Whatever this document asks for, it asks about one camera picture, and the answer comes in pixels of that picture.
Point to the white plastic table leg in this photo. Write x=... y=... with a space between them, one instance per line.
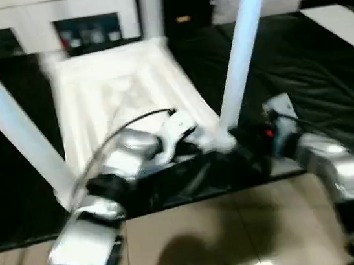
x=244 y=48
x=4 y=106
x=151 y=8

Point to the white plastic table top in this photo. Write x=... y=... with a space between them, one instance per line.
x=108 y=82

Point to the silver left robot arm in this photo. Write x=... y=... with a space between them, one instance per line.
x=130 y=148

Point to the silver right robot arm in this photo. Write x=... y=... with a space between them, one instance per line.
x=348 y=168

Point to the white plastic upturned table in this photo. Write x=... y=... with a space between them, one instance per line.
x=303 y=73

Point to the yellow label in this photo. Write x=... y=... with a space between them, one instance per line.
x=183 y=18

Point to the white cup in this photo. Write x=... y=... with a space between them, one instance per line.
x=113 y=35

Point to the white cabinet with glass doors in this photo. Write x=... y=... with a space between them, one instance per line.
x=33 y=11

